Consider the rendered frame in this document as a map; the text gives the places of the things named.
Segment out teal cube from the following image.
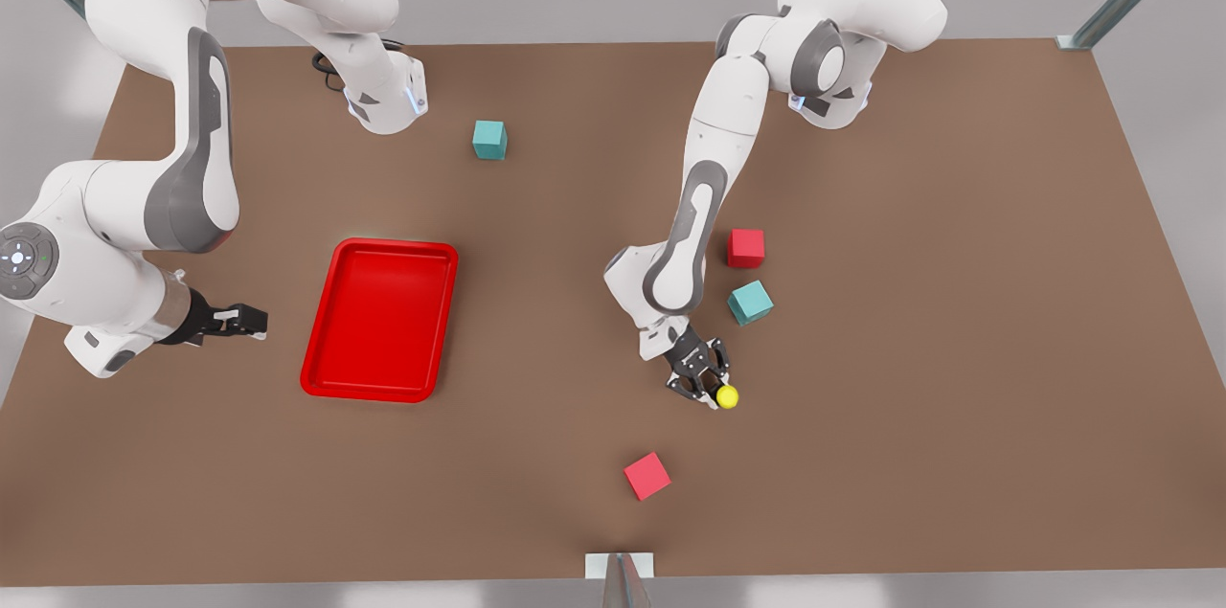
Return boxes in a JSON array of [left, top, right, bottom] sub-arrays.
[[727, 280, 775, 327], [472, 120, 509, 161]]

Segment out red cube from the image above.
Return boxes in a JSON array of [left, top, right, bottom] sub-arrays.
[[727, 228, 766, 270], [624, 452, 672, 502]]

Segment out red rectangular tray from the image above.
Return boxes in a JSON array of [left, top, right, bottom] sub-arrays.
[[300, 237, 460, 404]]

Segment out black cable loop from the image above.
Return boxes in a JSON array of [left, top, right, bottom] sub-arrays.
[[311, 38, 405, 93]]

